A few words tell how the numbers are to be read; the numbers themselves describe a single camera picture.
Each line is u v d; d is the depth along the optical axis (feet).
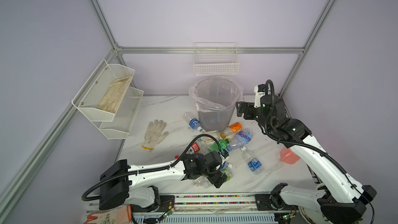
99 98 2.53
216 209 2.40
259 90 1.91
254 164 2.64
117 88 2.69
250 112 1.95
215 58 3.11
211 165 1.86
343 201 1.25
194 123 3.21
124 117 3.66
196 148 2.84
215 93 3.29
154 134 3.23
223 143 2.95
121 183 1.31
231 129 3.14
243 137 3.01
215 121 3.08
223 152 2.18
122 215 2.27
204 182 2.50
